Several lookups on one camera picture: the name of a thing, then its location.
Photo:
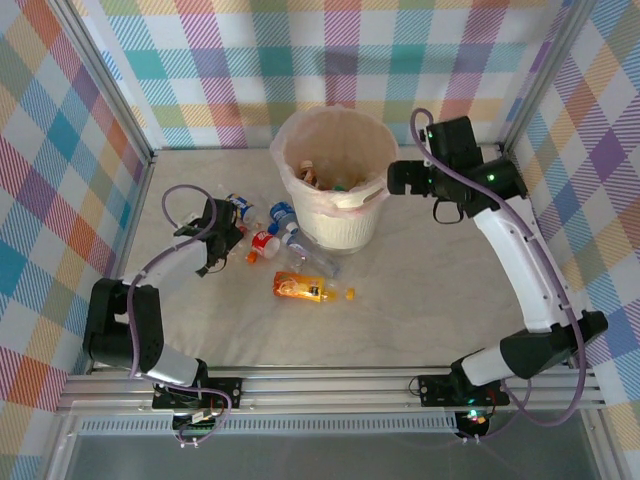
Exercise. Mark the blue yellow label bottle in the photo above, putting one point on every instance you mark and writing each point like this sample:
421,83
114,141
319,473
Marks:
242,205

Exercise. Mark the red label plastic bottle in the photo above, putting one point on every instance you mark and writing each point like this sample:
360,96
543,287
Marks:
265,242

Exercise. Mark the long clear plastic bottle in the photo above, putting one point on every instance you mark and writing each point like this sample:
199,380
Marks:
307,255

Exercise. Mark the orange juice plastic bottle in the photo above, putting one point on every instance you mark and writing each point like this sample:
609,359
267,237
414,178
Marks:
300,287

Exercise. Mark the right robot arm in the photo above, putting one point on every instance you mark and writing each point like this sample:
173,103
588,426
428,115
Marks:
520,270

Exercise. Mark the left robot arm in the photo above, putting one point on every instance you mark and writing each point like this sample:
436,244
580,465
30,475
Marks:
145,320

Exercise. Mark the clear plastic bin liner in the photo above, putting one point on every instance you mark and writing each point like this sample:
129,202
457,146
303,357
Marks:
276,150

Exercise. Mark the cream plastic waste bin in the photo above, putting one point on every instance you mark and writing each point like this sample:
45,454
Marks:
340,230

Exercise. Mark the blue label plastic bottle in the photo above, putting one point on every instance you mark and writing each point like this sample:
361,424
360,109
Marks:
280,214

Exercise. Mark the small controller board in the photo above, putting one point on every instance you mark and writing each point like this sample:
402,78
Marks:
200,416
472,417

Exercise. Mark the aluminium side rail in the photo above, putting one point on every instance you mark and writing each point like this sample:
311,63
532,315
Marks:
130,240
506,165

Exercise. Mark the aluminium frame post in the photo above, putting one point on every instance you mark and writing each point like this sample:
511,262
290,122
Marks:
103,80
544,75

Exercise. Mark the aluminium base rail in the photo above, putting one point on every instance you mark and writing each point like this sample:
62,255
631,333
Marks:
325,395

